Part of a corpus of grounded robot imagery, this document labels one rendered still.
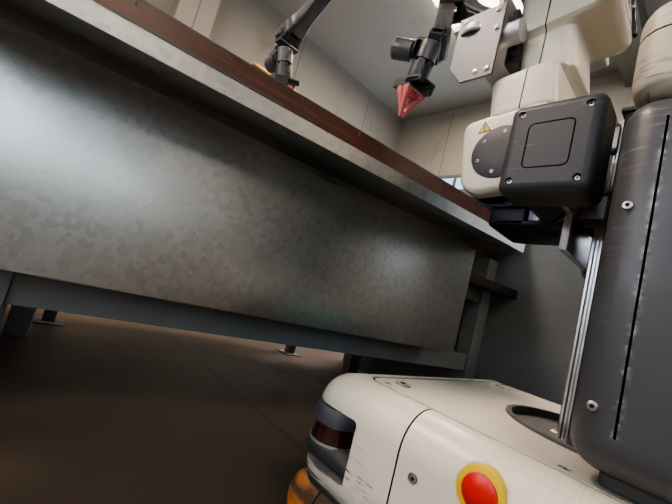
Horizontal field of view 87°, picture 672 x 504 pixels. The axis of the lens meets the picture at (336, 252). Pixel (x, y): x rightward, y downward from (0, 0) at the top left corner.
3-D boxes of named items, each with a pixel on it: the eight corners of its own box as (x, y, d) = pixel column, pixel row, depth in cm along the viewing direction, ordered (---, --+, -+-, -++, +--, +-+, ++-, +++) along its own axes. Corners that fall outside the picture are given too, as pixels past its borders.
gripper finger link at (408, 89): (397, 110, 93) (412, 76, 92) (381, 111, 99) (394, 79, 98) (414, 123, 97) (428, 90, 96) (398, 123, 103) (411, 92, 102)
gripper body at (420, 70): (417, 80, 90) (429, 51, 89) (392, 84, 98) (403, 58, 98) (433, 93, 94) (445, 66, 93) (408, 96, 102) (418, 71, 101)
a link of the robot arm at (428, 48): (440, 35, 91) (444, 49, 96) (416, 32, 94) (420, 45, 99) (429, 61, 92) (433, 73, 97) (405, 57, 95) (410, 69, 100)
